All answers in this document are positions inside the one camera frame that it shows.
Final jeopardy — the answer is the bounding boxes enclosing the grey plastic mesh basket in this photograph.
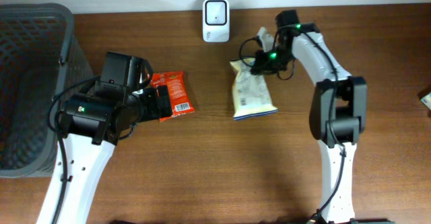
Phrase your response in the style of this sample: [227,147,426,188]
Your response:
[1,3,93,178]

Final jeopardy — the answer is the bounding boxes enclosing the red candy bag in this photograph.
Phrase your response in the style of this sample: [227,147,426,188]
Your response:
[151,71,195,122]

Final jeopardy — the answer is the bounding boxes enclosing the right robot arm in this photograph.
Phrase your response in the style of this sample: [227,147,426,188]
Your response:
[251,9,367,223]

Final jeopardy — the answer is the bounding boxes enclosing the right black cable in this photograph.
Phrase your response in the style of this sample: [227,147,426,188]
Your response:
[238,36,263,63]

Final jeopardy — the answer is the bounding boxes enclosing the teal tissue pack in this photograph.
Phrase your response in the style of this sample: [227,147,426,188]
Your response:
[420,93,431,110]

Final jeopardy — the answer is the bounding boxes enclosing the white barcode scanner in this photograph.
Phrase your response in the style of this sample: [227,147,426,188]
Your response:
[202,0,230,43]

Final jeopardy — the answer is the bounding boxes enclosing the black cable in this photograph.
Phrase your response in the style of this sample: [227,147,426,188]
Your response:
[238,36,263,63]
[46,75,102,224]

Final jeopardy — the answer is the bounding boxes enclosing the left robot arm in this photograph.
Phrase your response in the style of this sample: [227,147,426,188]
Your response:
[37,52,172,223]

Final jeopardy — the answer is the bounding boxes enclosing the left black cable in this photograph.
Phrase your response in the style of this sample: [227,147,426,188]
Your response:
[46,75,102,224]

